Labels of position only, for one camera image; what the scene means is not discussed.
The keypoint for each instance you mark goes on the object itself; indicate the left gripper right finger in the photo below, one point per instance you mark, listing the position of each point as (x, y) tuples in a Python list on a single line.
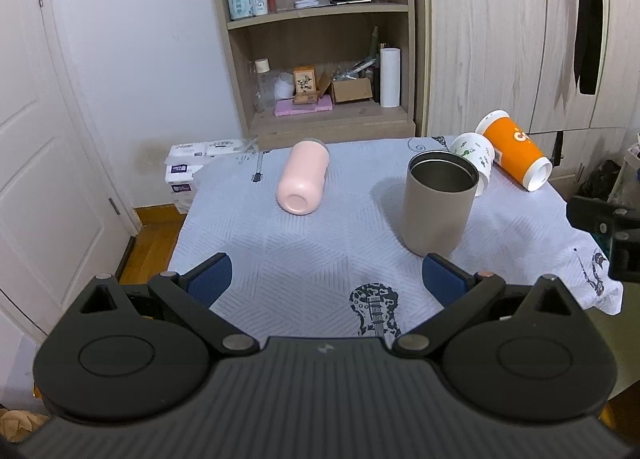
[(465, 300)]

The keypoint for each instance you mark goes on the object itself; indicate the white door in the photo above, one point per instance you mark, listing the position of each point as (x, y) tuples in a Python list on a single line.
[(59, 227)]

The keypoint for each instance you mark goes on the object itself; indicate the small cardboard box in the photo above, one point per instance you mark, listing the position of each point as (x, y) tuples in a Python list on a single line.
[(344, 91)]

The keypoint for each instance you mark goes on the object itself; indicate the pink flat box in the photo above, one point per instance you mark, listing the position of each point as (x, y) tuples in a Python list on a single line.
[(289, 108)]

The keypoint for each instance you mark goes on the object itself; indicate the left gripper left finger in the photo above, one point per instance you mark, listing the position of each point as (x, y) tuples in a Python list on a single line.
[(188, 298)]

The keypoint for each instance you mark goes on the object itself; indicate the wooden wardrobe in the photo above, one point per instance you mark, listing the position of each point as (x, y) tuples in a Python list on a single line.
[(476, 56)]

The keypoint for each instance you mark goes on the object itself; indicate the wooden shelf unit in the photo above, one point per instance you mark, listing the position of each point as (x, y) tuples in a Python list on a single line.
[(329, 35)]

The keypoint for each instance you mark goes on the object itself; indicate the taupe metal tumbler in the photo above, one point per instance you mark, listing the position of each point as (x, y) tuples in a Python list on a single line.
[(439, 192)]

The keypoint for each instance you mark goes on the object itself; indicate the white paper towel roll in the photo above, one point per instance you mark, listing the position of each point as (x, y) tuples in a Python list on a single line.
[(390, 77)]

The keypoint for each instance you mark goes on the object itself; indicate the white patterned tablecloth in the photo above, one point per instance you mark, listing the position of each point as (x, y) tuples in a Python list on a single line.
[(342, 271)]

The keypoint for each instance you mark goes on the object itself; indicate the tissue pack stack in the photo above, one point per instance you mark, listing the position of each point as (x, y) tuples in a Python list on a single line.
[(185, 160)]

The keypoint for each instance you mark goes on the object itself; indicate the clear bottle beige cap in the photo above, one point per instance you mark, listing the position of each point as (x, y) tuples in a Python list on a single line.
[(264, 85)]

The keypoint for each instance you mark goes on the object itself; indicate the orange paper cup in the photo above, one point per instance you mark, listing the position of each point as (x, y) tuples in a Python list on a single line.
[(515, 152)]

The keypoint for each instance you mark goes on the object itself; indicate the white floral paper cup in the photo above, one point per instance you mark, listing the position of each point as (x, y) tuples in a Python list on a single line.
[(479, 151)]

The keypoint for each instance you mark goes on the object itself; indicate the floral wooden box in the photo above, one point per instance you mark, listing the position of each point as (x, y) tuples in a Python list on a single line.
[(306, 91)]

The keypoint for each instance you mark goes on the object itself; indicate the pink tumbler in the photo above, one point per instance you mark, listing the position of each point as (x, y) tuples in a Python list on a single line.
[(300, 189)]

